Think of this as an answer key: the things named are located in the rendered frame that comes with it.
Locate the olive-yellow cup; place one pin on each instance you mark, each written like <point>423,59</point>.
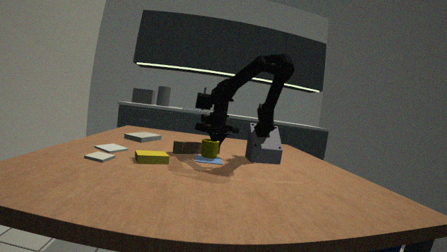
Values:
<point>209,149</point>

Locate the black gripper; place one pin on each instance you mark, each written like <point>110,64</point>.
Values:
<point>217,129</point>

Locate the yellow rectangular block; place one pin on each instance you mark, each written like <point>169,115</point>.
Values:
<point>151,157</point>

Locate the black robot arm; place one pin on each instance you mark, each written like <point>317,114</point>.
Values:
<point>226,89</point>

